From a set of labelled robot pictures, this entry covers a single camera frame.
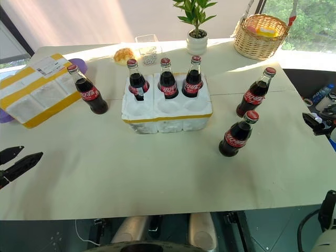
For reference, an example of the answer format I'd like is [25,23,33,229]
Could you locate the glass cola bottle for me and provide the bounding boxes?
[236,67,277,118]
[181,55,204,99]
[218,110,260,158]
[67,64,109,116]
[126,58,151,102]
[157,57,180,100]

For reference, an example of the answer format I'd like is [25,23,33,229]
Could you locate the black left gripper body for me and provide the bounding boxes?
[0,169,12,191]

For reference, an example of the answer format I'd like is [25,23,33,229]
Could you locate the silver robot leg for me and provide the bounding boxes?
[188,212,218,250]
[111,215,151,245]

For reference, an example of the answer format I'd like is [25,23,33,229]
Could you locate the golden bread roll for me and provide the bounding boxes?
[113,47,136,65]

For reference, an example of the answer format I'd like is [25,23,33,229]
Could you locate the green plant in white pot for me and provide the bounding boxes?
[172,0,218,56]

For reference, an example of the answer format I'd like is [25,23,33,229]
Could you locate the thin white cable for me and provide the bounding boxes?
[75,218,101,247]

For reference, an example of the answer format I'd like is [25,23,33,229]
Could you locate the red-tipped tongs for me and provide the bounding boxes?
[287,0,300,27]

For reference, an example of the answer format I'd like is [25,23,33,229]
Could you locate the black clamp device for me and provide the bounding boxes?
[302,112,333,136]

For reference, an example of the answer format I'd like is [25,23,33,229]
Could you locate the white foam bottle tray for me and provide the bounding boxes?
[121,71,212,135]

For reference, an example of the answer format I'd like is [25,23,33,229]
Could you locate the dark rounded robot torso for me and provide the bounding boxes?
[99,239,202,252]

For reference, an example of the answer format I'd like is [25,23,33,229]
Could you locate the foam lid with yellow tape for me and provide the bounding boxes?
[0,53,83,129]

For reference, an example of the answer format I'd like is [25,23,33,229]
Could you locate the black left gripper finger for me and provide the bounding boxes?
[0,145,25,166]
[4,152,44,182]

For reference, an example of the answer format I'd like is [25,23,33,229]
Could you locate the woven wicker basket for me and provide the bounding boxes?
[233,13,290,61]

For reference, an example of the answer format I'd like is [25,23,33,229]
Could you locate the clear plastic container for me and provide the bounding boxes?
[134,34,164,55]

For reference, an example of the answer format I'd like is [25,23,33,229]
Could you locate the blue-label plastic water bottle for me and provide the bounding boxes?
[311,83,336,104]

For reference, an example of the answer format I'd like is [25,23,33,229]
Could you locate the pile of metal washers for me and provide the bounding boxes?
[142,53,158,67]

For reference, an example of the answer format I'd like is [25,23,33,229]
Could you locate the white cylindrical cup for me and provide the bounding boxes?
[316,91,336,111]

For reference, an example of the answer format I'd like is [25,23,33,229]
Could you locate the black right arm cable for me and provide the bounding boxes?
[297,208,323,240]

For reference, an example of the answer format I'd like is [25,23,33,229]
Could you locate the yellow item in basket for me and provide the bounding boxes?
[255,26,278,38]

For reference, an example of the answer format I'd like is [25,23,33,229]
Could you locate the purple plate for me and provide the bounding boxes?
[0,58,88,124]

